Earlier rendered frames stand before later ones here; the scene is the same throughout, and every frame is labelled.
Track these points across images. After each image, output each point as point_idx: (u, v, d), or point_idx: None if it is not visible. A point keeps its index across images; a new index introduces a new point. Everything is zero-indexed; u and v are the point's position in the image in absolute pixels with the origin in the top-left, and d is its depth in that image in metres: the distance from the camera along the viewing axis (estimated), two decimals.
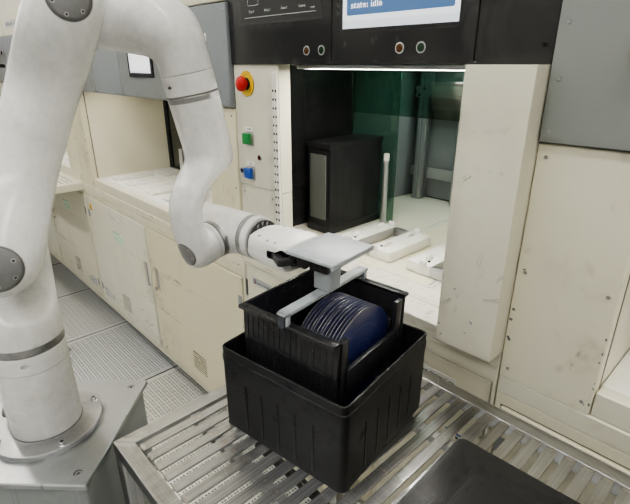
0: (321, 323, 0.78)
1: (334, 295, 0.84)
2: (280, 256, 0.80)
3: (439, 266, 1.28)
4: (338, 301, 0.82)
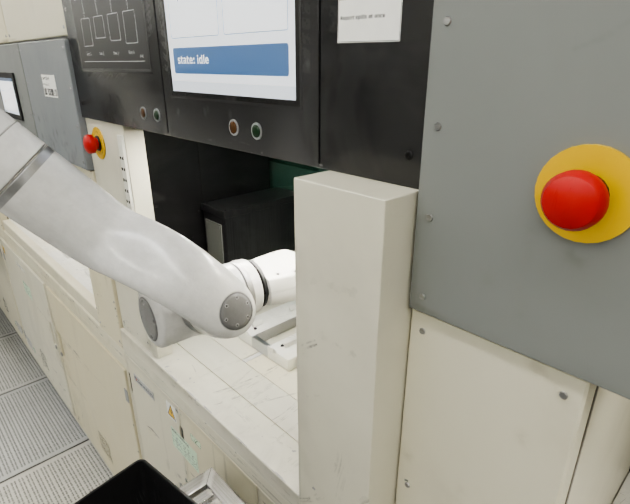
0: None
1: None
2: None
3: None
4: None
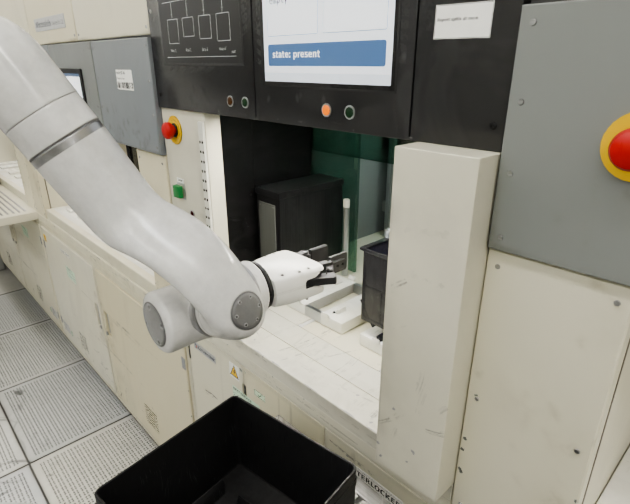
0: None
1: None
2: (325, 275, 0.73)
3: None
4: None
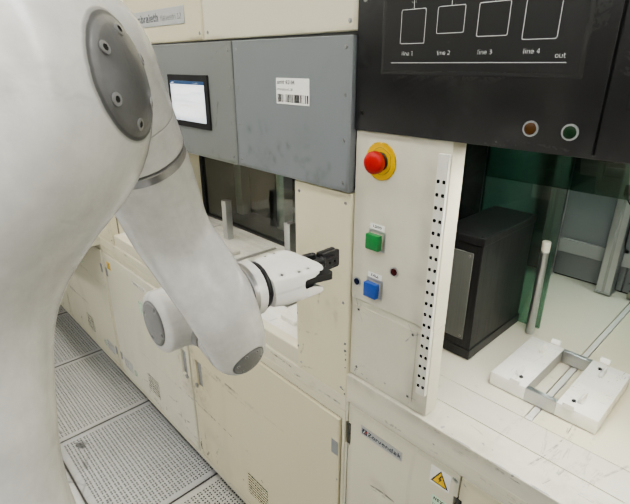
0: None
1: None
2: (321, 272, 0.74)
3: None
4: None
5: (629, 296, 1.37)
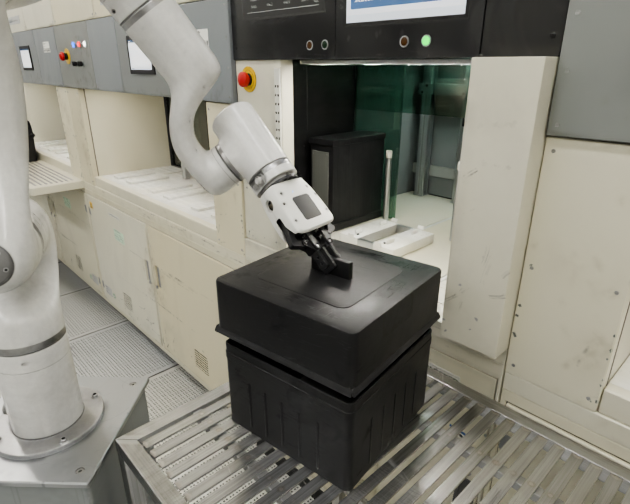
0: None
1: None
2: (323, 227, 0.85)
3: None
4: None
5: None
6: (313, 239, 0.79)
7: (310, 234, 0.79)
